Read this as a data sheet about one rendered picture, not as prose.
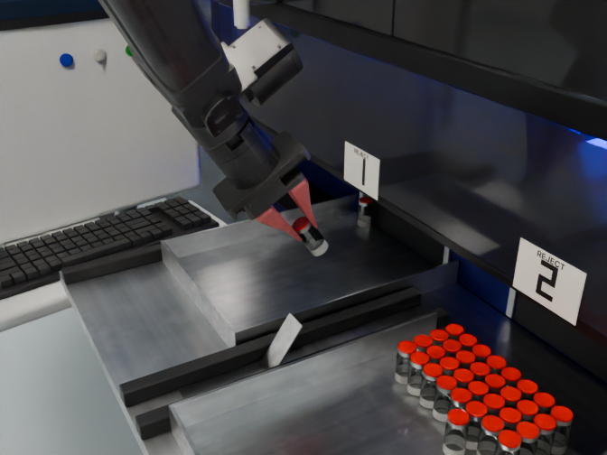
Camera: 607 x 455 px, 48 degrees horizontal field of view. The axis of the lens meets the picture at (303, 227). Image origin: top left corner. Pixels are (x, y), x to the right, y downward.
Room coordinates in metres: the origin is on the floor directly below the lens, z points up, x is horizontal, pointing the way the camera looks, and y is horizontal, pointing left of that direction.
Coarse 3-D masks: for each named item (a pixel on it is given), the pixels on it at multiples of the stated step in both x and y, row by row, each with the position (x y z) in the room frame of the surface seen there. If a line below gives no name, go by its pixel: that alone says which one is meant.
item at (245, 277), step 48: (192, 240) 0.90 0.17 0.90; (240, 240) 0.93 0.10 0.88; (288, 240) 0.94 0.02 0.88; (336, 240) 0.94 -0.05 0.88; (384, 240) 0.94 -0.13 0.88; (192, 288) 0.77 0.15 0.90; (240, 288) 0.80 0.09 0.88; (288, 288) 0.80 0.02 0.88; (336, 288) 0.80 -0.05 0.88; (384, 288) 0.76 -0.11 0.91; (432, 288) 0.80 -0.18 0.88; (240, 336) 0.65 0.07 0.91
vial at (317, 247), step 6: (306, 228) 0.66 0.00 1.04; (312, 228) 0.67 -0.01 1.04; (300, 234) 0.67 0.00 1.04; (306, 234) 0.66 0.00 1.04; (312, 234) 0.66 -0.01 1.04; (318, 234) 0.67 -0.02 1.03; (306, 240) 0.66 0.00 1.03; (312, 240) 0.66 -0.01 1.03; (318, 240) 0.67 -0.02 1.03; (324, 240) 0.67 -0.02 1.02; (306, 246) 0.67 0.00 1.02; (312, 246) 0.67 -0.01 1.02; (318, 246) 0.67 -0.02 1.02; (324, 246) 0.67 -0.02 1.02; (312, 252) 0.67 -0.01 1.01; (318, 252) 0.67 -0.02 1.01; (324, 252) 0.67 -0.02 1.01
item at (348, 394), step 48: (384, 336) 0.65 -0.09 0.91; (240, 384) 0.56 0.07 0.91; (288, 384) 0.59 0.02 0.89; (336, 384) 0.60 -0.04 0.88; (384, 384) 0.60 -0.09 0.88; (192, 432) 0.52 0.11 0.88; (240, 432) 0.52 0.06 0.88; (288, 432) 0.52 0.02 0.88; (336, 432) 0.52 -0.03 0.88; (384, 432) 0.52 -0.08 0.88; (432, 432) 0.52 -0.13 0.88
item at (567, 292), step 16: (528, 256) 0.62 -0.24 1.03; (544, 256) 0.60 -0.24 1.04; (528, 272) 0.62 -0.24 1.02; (544, 272) 0.60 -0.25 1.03; (560, 272) 0.58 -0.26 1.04; (576, 272) 0.57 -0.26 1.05; (528, 288) 0.61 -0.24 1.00; (544, 288) 0.60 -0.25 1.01; (560, 288) 0.58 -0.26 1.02; (576, 288) 0.56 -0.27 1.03; (544, 304) 0.59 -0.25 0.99; (560, 304) 0.58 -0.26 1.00; (576, 304) 0.56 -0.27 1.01
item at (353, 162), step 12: (348, 144) 0.92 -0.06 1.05; (348, 156) 0.92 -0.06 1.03; (360, 156) 0.89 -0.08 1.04; (372, 156) 0.87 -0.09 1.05; (348, 168) 0.92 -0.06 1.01; (360, 168) 0.89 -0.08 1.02; (372, 168) 0.87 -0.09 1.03; (348, 180) 0.92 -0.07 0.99; (360, 180) 0.89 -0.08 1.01; (372, 180) 0.86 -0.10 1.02; (372, 192) 0.86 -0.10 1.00
